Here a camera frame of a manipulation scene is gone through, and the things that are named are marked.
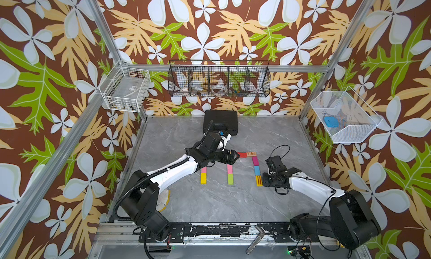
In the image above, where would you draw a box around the yellow red striped block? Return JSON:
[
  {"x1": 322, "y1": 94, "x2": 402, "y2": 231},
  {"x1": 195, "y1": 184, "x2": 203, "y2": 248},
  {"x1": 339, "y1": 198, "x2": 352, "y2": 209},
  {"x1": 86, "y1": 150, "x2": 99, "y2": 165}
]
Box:
[{"x1": 255, "y1": 176, "x2": 263, "y2": 187}]

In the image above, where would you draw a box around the green block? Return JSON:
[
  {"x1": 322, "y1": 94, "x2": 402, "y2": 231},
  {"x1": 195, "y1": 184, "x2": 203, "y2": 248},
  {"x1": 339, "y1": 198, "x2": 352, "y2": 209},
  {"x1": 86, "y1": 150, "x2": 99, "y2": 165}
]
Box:
[{"x1": 227, "y1": 173, "x2": 234, "y2": 186}]

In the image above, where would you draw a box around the blue block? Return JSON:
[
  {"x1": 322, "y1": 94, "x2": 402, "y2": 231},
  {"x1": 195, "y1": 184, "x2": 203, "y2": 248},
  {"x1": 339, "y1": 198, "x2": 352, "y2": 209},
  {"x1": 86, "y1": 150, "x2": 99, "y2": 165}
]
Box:
[{"x1": 254, "y1": 165, "x2": 261, "y2": 176}]

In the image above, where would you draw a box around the magenta block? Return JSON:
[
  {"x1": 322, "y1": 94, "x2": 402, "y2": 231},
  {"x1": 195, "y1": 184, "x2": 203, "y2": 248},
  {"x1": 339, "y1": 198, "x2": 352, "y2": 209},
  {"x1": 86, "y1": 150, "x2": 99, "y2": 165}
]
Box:
[{"x1": 252, "y1": 156, "x2": 259, "y2": 167}]

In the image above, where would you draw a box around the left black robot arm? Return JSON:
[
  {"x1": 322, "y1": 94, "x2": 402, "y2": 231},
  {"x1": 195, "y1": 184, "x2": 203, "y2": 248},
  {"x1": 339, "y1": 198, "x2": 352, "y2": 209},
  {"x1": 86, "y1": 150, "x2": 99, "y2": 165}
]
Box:
[{"x1": 112, "y1": 131, "x2": 240, "y2": 241}]

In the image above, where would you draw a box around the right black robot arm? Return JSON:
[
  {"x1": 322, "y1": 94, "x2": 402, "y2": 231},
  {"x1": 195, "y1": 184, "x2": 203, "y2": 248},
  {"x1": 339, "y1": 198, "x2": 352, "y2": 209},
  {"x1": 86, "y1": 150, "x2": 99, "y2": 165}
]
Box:
[{"x1": 262, "y1": 156, "x2": 381, "y2": 250}]

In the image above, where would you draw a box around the black plastic tool case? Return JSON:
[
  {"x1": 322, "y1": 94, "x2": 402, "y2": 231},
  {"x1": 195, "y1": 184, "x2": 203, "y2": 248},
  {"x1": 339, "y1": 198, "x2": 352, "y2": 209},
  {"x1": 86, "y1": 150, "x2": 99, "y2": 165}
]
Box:
[{"x1": 203, "y1": 110, "x2": 239, "y2": 136}]

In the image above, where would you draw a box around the white work glove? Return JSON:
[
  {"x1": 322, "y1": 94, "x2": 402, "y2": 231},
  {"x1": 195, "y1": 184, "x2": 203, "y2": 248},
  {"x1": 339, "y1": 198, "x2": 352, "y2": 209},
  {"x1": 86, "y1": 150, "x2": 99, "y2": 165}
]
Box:
[{"x1": 156, "y1": 189, "x2": 171, "y2": 212}]

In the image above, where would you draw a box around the blue object in basket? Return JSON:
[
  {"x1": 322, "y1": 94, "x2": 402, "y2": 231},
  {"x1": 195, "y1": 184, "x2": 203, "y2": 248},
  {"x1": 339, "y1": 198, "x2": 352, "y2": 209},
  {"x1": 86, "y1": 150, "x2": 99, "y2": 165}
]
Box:
[{"x1": 323, "y1": 116, "x2": 340, "y2": 128}]

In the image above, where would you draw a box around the white mesh basket right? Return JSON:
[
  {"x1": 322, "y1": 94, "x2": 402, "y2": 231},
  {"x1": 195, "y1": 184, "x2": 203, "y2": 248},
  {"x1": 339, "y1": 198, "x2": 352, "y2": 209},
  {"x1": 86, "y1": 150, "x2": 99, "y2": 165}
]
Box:
[{"x1": 310, "y1": 87, "x2": 383, "y2": 144}]

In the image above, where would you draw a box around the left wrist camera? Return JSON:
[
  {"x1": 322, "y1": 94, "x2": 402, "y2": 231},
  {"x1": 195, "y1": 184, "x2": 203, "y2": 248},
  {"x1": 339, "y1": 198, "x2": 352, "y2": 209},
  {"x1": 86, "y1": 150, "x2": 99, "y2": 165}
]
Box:
[{"x1": 217, "y1": 131, "x2": 231, "y2": 151}]

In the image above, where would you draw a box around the grey metal bracket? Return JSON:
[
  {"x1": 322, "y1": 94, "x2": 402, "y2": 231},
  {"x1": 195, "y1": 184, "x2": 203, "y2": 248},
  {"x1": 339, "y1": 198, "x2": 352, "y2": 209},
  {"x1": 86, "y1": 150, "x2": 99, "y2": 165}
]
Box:
[{"x1": 246, "y1": 225, "x2": 266, "y2": 255}]

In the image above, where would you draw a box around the black wire basket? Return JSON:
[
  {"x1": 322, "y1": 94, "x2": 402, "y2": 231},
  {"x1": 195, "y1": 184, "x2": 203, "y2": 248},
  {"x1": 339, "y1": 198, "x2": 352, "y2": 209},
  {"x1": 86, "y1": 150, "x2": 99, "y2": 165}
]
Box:
[{"x1": 167, "y1": 59, "x2": 271, "y2": 97}]

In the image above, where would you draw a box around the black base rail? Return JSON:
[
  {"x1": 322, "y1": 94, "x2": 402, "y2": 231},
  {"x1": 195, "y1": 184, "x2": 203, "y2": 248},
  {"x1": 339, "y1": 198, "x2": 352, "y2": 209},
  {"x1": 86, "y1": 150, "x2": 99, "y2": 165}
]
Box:
[{"x1": 139, "y1": 221, "x2": 320, "y2": 243}]

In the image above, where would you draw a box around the white wire basket left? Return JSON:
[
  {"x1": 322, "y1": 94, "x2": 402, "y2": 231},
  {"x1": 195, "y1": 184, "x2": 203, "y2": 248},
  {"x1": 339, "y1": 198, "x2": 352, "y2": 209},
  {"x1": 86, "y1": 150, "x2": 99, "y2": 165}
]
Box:
[{"x1": 99, "y1": 62, "x2": 151, "y2": 113}]

